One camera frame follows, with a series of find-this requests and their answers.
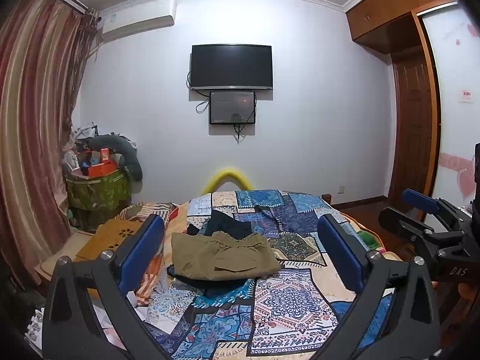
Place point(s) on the green storage bag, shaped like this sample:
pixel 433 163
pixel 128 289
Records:
pixel 99 194

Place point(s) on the small black wall screen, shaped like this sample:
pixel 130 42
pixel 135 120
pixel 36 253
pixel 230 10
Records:
pixel 228 107

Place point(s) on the striped red curtain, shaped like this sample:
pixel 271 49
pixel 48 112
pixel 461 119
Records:
pixel 44 49

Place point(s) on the yellow headboard cushion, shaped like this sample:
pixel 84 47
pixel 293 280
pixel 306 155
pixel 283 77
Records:
pixel 228 174

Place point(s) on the white air conditioner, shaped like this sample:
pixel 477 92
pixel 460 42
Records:
pixel 127 20

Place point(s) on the grey plush toy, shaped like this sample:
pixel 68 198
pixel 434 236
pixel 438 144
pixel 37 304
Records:
pixel 118 145

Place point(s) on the white wardrobe sliding door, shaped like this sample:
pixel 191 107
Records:
pixel 454 40

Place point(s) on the wooden lap desk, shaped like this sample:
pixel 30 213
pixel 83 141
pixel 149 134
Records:
pixel 109 236

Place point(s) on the wooden overhead cabinet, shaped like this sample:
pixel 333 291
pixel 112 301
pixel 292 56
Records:
pixel 386 26

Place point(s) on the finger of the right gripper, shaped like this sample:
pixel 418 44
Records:
pixel 420 201

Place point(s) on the wall mounted black television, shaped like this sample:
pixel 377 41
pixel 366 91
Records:
pixel 231 66

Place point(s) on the wooden door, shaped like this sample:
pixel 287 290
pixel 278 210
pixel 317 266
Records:
pixel 413 125

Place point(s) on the dark navy garment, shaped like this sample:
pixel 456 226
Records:
pixel 218 222

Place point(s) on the khaki pants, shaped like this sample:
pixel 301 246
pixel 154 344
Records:
pixel 219 257

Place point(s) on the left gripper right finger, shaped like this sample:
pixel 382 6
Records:
pixel 411 328

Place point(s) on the blue patchwork bedspread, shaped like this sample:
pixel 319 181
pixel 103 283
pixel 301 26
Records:
pixel 289 314

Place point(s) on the orange box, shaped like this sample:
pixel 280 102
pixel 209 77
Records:
pixel 94 164

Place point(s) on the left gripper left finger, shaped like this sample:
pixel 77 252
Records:
pixel 70 327

